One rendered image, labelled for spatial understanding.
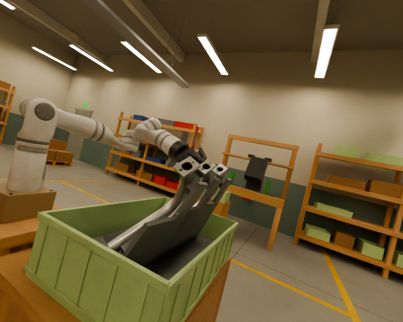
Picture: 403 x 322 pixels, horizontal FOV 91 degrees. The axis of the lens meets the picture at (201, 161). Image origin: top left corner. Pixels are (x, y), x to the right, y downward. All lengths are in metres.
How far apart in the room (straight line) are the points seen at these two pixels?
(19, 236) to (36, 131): 0.34
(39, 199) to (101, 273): 0.47
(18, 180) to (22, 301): 0.39
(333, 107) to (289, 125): 1.01
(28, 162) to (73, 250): 0.42
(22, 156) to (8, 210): 0.18
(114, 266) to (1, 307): 0.35
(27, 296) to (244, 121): 5.50
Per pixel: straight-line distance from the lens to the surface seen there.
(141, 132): 0.80
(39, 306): 0.66
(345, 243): 5.02
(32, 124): 0.88
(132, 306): 0.50
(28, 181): 0.91
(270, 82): 6.04
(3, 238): 0.81
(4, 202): 0.89
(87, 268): 0.56
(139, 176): 6.40
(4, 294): 0.77
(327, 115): 5.65
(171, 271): 0.69
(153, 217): 0.55
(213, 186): 0.66
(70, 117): 0.98
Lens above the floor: 1.19
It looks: level
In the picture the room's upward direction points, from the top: 14 degrees clockwise
